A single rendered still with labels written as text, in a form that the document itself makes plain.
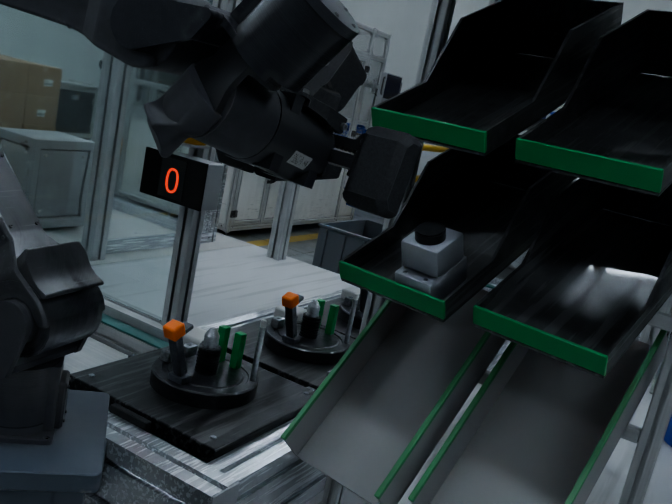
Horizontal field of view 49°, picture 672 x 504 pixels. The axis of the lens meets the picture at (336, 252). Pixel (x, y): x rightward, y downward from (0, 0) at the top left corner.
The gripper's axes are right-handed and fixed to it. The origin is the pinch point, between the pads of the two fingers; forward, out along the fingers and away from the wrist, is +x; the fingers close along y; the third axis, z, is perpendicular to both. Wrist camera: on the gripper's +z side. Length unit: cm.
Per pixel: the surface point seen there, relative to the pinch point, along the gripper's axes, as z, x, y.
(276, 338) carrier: -24, 40, 33
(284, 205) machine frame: -2, 112, 107
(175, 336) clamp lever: -23.4, 12.2, 25.2
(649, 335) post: -1, 133, 4
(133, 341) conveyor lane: -32, 28, 50
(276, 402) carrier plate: -28.6, 27.7, 19.4
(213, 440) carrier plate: -32.0, 14.1, 15.5
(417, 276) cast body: -6.4, 12.8, -2.7
